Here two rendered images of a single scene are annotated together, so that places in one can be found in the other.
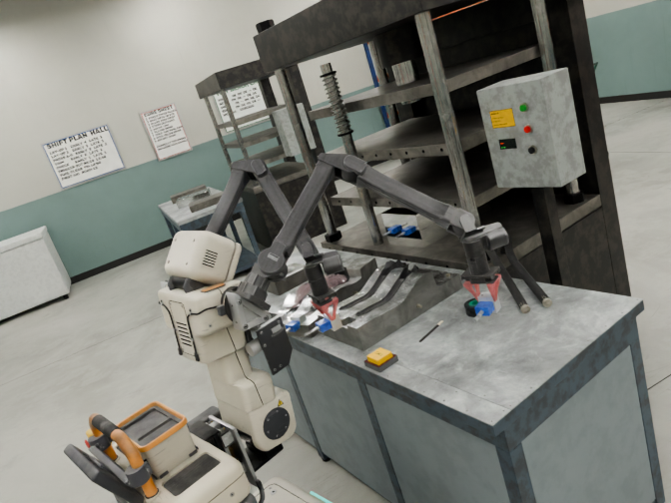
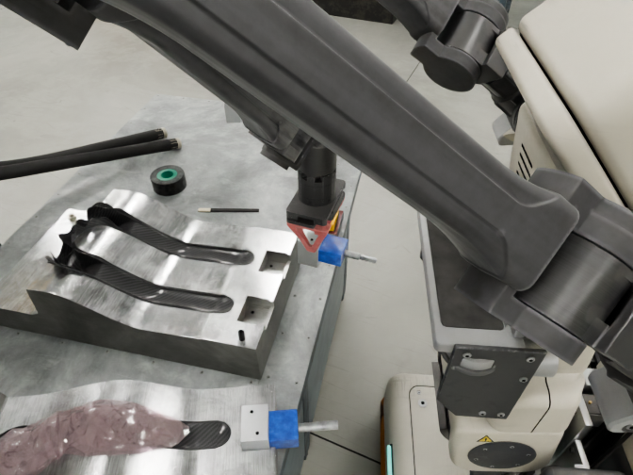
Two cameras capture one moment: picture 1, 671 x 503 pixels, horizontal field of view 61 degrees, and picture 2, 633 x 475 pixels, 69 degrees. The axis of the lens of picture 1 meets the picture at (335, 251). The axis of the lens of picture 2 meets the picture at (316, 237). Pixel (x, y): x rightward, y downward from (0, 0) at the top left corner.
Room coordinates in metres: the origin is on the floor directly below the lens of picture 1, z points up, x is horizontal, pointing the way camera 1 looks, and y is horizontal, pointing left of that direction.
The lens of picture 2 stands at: (2.21, 0.47, 1.49)
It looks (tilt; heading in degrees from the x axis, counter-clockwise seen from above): 44 degrees down; 222
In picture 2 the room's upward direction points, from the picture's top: straight up
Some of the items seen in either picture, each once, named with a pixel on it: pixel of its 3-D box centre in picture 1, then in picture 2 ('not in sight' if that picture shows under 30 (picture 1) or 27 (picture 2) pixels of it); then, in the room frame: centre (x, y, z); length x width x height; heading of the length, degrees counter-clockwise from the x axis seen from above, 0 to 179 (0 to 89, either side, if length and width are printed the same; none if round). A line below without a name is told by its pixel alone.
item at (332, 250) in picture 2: (321, 326); (338, 251); (1.77, 0.12, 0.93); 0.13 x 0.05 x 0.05; 112
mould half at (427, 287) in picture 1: (388, 295); (147, 270); (1.99, -0.14, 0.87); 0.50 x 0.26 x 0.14; 119
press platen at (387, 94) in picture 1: (418, 84); not in sight; (2.97, -0.67, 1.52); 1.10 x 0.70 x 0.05; 29
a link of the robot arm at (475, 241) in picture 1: (475, 246); not in sight; (1.55, -0.40, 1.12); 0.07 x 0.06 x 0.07; 96
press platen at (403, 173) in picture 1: (440, 178); not in sight; (2.96, -0.66, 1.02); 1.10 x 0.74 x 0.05; 29
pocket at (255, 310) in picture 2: not in sight; (256, 317); (1.93, 0.09, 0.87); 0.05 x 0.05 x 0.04; 29
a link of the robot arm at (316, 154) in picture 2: (315, 270); (314, 149); (1.79, 0.08, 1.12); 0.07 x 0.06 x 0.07; 86
